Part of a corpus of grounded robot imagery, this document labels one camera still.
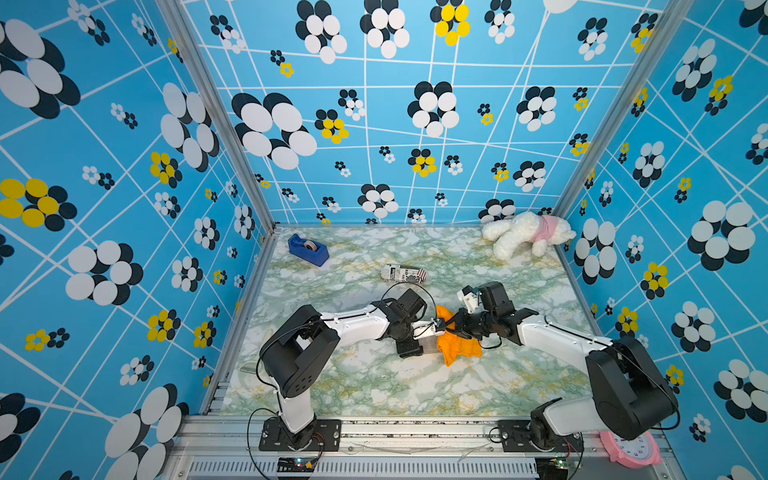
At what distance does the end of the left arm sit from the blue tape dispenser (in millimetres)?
433

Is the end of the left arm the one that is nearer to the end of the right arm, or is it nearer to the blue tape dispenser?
the end of the right arm

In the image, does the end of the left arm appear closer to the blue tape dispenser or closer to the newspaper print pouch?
the newspaper print pouch

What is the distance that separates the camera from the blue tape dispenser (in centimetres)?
107

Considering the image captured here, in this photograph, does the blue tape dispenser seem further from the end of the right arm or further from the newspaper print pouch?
the end of the right arm

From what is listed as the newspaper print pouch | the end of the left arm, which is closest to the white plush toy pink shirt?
the newspaper print pouch

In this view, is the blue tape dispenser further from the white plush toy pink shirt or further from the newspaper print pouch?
the white plush toy pink shirt

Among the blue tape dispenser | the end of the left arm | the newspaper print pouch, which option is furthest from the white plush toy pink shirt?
the blue tape dispenser

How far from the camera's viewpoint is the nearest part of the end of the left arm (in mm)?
682

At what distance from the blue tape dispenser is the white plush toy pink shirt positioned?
2.11 ft

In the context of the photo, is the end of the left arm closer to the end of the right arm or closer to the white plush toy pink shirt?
the end of the right arm

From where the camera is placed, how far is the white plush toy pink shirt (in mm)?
1077

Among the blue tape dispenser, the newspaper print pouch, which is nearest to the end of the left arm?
the newspaper print pouch

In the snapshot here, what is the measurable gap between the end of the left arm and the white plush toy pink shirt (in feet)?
1.59

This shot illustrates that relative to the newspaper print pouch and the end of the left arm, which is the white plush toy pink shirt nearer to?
the newspaper print pouch
